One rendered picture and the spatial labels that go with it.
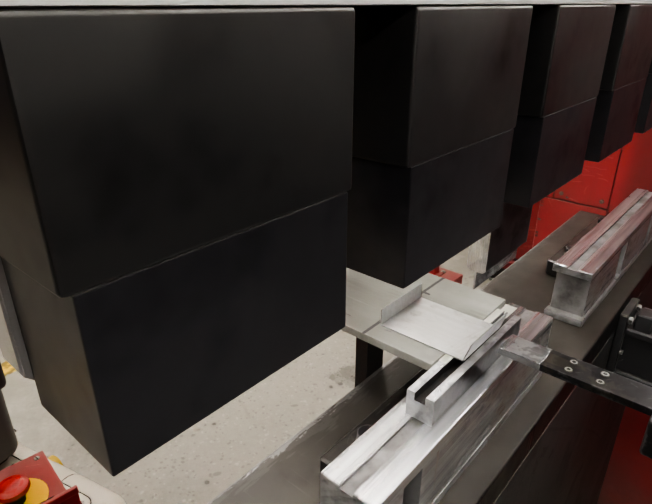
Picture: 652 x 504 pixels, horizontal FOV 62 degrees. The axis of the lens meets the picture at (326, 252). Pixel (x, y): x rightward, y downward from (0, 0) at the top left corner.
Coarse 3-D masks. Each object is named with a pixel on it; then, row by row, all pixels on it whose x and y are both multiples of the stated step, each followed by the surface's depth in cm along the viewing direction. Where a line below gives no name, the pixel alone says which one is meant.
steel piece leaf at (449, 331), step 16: (416, 288) 67; (400, 304) 65; (416, 304) 67; (432, 304) 67; (384, 320) 63; (400, 320) 63; (416, 320) 63; (432, 320) 63; (448, 320) 63; (464, 320) 63; (480, 320) 63; (416, 336) 60; (432, 336) 60; (448, 336) 60; (464, 336) 60; (448, 352) 57; (464, 352) 57
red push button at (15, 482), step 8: (8, 480) 66; (16, 480) 66; (24, 480) 66; (0, 488) 65; (8, 488) 65; (16, 488) 65; (24, 488) 65; (0, 496) 64; (8, 496) 64; (16, 496) 64; (24, 496) 67
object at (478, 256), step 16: (512, 208) 54; (528, 208) 57; (512, 224) 55; (528, 224) 59; (480, 240) 52; (496, 240) 53; (512, 240) 56; (480, 256) 53; (496, 256) 54; (512, 256) 60; (480, 272) 53
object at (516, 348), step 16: (512, 336) 60; (512, 352) 57; (528, 352) 57; (544, 352) 57; (544, 368) 55; (560, 368) 54; (576, 368) 54; (592, 368) 54; (576, 384) 53; (592, 384) 52; (608, 384) 52; (624, 384) 52; (640, 384) 52; (624, 400) 50; (640, 400) 50; (640, 448) 47
